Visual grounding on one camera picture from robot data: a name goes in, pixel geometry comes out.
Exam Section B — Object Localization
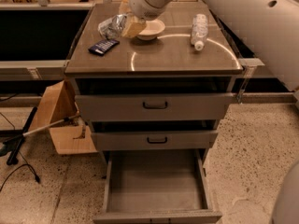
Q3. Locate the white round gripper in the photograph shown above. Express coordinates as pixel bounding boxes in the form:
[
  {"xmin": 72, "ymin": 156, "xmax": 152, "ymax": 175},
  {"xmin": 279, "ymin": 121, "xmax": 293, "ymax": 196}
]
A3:
[{"xmin": 119, "ymin": 0, "xmax": 170, "ymax": 38}]

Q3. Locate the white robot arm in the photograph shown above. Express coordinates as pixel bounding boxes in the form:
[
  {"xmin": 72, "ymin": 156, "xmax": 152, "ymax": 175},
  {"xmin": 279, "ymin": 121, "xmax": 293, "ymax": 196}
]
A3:
[{"xmin": 129, "ymin": 0, "xmax": 299, "ymax": 224}]

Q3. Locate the grey metal drawer cabinet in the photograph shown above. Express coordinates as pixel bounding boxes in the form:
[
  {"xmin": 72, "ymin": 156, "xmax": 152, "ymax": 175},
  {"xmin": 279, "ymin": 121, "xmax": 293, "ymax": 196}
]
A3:
[{"xmin": 64, "ymin": 1, "xmax": 244, "ymax": 170}]

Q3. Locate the grey top drawer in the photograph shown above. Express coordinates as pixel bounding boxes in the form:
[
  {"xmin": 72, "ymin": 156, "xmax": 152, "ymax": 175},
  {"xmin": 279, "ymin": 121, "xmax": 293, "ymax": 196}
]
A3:
[{"xmin": 76, "ymin": 93, "xmax": 234, "ymax": 121}]

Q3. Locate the grey middle drawer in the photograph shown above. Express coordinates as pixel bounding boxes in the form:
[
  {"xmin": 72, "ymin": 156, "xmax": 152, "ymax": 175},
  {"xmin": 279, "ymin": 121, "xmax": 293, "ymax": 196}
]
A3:
[{"xmin": 91, "ymin": 130, "xmax": 218, "ymax": 151}]

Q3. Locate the grey open bottom drawer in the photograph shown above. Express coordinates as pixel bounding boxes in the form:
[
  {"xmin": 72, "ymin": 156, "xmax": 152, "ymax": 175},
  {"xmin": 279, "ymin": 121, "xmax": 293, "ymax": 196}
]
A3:
[{"xmin": 93, "ymin": 149, "xmax": 222, "ymax": 224}]

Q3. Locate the white paper bowl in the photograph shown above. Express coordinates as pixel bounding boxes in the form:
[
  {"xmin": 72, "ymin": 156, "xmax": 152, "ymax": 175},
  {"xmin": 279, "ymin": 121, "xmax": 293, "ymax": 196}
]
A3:
[{"xmin": 137, "ymin": 20, "xmax": 165, "ymax": 40}]

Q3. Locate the clear plastic water bottle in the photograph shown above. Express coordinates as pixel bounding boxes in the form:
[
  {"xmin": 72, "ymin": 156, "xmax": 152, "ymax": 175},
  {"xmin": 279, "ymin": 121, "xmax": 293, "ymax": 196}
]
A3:
[{"xmin": 190, "ymin": 14, "xmax": 208, "ymax": 51}]

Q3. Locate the light wooden box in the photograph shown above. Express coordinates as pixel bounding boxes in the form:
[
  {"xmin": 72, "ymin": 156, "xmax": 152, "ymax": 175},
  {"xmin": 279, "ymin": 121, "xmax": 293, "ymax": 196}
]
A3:
[{"xmin": 29, "ymin": 81, "xmax": 96, "ymax": 154}]

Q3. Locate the black and white grabber stick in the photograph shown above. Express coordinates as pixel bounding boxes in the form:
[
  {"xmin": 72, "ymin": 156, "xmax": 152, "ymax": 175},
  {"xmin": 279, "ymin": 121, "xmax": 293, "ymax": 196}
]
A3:
[{"xmin": 0, "ymin": 113, "xmax": 80, "ymax": 166}]

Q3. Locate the black floor cable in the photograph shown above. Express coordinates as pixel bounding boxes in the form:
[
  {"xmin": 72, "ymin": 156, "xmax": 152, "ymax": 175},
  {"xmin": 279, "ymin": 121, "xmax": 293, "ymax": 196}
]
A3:
[{"xmin": 0, "ymin": 111, "xmax": 41, "ymax": 193}]

